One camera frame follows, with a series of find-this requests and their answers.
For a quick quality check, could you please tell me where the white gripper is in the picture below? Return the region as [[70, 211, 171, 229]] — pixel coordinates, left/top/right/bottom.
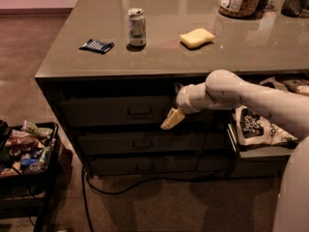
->
[[160, 83, 207, 130]]

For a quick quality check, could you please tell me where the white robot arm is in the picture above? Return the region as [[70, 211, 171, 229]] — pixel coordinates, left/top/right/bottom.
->
[[161, 70, 309, 141]]

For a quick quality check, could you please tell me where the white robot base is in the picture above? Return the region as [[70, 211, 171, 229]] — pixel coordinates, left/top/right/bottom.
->
[[272, 136, 309, 232]]

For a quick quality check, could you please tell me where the grey drawer cabinet counter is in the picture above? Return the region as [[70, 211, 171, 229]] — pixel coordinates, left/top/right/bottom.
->
[[36, 0, 309, 176]]

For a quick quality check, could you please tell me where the yellow sponge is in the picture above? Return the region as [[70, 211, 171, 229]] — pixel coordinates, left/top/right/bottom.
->
[[180, 28, 215, 48]]

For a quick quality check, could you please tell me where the black white chip bag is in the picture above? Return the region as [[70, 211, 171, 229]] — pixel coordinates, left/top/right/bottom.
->
[[236, 106, 297, 146]]

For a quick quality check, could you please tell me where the green white soda can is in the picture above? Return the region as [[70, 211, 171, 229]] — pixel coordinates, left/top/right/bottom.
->
[[127, 8, 146, 47]]

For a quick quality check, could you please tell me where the blue striped snack packet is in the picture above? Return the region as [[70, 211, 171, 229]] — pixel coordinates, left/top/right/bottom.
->
[[79, 39, 114, 54]]

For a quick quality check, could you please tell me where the green snack bag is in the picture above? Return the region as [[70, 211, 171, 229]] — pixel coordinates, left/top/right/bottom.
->
[[21, 120, 53, 138]]

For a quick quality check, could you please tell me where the dark metal kettle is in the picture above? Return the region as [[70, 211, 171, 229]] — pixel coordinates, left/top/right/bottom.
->
[[281, 0, 308, 17]]

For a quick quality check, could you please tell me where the brown snack bag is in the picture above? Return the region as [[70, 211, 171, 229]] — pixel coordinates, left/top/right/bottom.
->
[[5, 135, 44, 151]]

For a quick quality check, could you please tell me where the black snack cart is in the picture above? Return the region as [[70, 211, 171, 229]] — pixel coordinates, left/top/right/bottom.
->
[[0, 121, 61, 232]]

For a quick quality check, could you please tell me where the black floor cable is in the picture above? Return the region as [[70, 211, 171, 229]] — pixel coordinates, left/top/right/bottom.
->
[[80, 165, 226, 232]]

